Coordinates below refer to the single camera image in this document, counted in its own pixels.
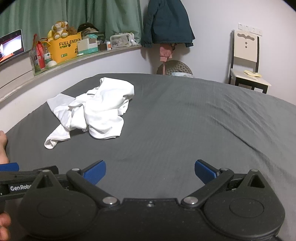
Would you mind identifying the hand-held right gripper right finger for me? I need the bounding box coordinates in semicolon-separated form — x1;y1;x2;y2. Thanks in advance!
180;159;270;208

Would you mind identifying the green label bottle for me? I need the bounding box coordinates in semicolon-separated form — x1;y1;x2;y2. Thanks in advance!
43;46;53;66

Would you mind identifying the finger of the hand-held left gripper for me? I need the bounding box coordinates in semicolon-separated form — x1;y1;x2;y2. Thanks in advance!
0;163;19;172

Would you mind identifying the white wall socket panel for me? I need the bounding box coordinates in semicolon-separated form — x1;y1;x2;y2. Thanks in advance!
238;22;263;36

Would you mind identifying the clear plastic bag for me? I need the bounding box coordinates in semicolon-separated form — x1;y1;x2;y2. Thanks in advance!
29;34;38;72

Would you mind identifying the clear plastic storage container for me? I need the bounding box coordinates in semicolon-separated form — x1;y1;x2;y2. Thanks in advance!
110;32;135;50

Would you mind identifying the grey studded cushion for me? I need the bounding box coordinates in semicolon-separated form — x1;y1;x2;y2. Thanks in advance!
156;60;193;76

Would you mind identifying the grey window sill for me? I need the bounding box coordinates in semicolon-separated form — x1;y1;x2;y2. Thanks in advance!
0;44;142;102

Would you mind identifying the white shirt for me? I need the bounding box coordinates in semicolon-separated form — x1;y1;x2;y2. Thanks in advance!
44;77;135;150

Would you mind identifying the red snack bag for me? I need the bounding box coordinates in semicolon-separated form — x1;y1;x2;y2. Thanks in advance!
35;39;51;70

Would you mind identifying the white and teal box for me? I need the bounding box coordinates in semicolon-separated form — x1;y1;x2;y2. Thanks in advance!
76;38;99;55

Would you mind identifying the pink garment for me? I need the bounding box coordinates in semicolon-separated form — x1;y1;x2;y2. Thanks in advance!
159;44;176;62

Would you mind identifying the tan and white plush toy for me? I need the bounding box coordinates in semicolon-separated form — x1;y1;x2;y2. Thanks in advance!
47;21;70;40

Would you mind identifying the white plastic bag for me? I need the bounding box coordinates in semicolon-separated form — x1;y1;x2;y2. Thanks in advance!
171;71;194;78

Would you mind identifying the person's left hand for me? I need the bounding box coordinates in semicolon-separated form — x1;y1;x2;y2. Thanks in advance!
0;212;12;241

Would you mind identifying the dark green box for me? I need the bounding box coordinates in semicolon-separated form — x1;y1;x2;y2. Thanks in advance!
94;32;106;51

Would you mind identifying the green curtain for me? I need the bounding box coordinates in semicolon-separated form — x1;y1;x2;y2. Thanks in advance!
0;0;142;50

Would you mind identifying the yellow cardboard box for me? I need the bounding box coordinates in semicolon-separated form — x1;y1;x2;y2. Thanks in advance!
47;32;83;65

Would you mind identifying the dark teal jacket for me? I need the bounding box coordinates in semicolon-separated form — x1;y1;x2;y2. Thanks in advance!
141;0;196;48

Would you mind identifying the yellow cloth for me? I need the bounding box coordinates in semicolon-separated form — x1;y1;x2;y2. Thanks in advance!
244;70;263;78

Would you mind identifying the black cap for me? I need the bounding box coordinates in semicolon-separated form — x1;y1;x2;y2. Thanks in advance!
77;22;99;33

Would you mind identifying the lit monitor screen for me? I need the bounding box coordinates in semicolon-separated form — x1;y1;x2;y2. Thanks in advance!
0;29;25;65

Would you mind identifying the person's bare foot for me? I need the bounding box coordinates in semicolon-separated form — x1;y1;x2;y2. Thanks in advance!
0;130;10;163

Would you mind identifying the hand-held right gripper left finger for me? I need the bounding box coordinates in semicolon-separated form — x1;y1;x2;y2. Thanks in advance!
30;160;121;209

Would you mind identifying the cream and black chair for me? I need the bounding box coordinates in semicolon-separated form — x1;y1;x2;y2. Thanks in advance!
228;29;272;94

